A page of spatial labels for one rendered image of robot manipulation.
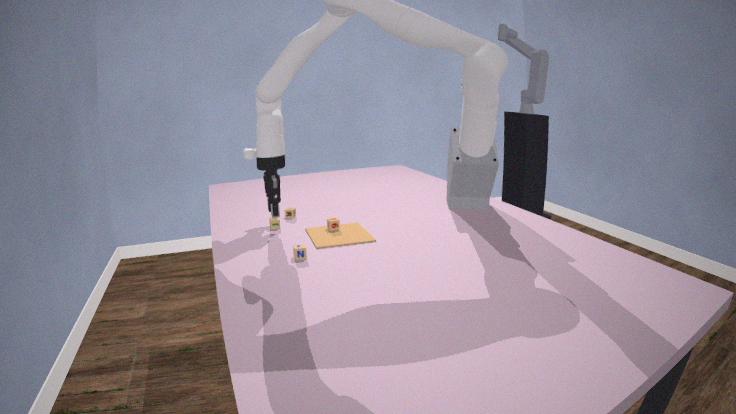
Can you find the tan flat mat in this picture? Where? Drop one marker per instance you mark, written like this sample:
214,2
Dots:
349,234

